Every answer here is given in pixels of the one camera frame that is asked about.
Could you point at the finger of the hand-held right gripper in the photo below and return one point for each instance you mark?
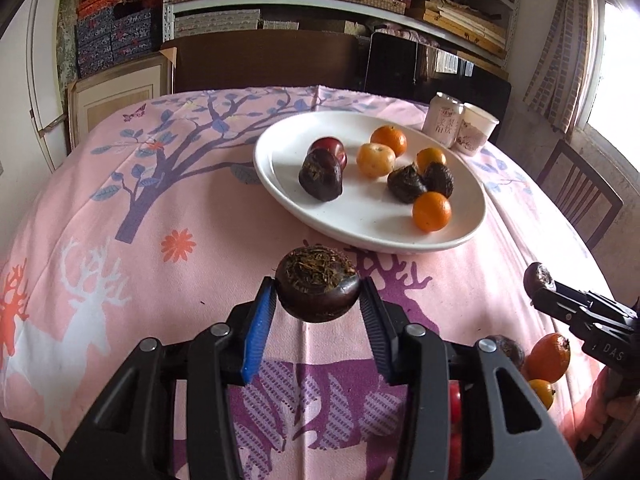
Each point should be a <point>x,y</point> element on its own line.
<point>590,302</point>
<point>560,312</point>

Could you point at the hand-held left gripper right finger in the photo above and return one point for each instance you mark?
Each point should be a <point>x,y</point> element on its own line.
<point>377,330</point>

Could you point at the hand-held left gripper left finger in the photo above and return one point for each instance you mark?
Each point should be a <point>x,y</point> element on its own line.
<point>257,330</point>

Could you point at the dark brown water chestnut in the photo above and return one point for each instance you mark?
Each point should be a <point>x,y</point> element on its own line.
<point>441,180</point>
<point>321,177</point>
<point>507,350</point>
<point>317,290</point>
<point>536,274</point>
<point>406,186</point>

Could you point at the orange mandarin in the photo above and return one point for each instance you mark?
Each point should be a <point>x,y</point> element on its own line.
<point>389,140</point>
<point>542,392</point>
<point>375,160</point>
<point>431,211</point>
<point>548,357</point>
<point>430,155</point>

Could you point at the white oval plate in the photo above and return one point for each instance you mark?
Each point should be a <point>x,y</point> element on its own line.
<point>370,222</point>

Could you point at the small red plum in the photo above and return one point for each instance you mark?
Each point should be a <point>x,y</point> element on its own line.
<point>454,455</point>

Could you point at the dark wooden chair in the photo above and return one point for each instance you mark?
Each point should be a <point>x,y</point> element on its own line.
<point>582,195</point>

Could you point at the pink deer printed tablecloth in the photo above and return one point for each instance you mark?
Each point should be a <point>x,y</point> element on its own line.
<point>150,285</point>

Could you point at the white paper cup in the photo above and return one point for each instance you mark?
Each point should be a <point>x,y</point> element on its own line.
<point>477,130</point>

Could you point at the pale drink can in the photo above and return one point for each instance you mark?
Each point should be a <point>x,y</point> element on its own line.
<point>442,120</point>

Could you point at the bright window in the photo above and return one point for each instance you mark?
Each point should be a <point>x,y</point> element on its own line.
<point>617,70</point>

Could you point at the checked patterned curtain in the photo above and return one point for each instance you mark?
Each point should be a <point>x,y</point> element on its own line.
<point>560,45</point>

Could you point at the black glossy panel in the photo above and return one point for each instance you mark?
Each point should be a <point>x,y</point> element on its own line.
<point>400,70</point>

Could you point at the dark brown wooden board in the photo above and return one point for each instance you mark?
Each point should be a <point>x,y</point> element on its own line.
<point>265,62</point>

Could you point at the stack of plain wooden boxes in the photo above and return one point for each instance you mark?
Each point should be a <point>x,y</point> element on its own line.
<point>460,25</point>

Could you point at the white metal shelf rack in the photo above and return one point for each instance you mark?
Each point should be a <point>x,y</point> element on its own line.
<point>167,20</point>

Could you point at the stack of blue patterned boxes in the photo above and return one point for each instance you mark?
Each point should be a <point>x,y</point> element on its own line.
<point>115,40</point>

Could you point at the white leaning plank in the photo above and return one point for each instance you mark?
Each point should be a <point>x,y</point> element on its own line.
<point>47,75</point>

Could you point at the green marbled board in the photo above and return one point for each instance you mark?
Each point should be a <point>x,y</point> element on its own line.
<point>67,35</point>

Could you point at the light wooden picture frame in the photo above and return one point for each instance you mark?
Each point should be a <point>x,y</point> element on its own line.
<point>120,100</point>

